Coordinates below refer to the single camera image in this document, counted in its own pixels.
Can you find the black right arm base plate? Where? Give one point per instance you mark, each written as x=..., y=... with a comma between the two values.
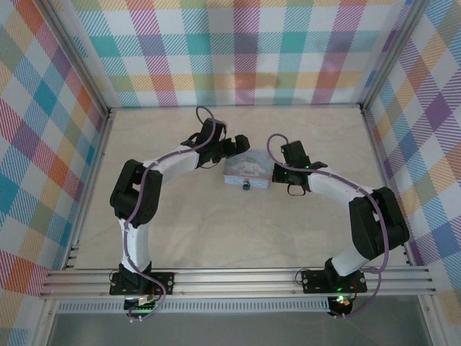
x=313, y=281

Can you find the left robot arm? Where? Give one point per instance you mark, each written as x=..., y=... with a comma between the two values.
x=135, y=248

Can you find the thin aluminium table edge rail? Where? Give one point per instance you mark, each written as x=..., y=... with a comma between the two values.
x=234, y=106

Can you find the right controller board with lights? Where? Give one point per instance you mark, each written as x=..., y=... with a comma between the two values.
x=342, y=302

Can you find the aluminium frame post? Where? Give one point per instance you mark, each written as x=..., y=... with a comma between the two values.
x=392, y=54
x=72, y=54

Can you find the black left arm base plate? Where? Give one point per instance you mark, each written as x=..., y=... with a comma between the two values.
x=162, y=283

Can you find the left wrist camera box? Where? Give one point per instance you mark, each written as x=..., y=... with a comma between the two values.
x=207, y=126

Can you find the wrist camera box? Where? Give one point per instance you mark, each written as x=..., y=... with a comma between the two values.
x=297, y=151
x=207, y=126

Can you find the long aluminium mounting rail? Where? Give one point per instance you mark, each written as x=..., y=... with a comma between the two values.
x=234, y=283

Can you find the pale blue cartoon tin box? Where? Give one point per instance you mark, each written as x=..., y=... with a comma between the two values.
x=248, y=167

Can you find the green left controller board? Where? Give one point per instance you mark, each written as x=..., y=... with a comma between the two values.
x=142, y=307

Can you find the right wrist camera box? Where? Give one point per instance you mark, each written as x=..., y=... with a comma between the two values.
x=297, y=151

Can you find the aluminium table side rail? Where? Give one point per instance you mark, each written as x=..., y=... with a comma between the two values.
x=380, y=158
x=96, y=162

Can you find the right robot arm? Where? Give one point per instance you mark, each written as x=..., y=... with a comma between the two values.
x=335, y=184

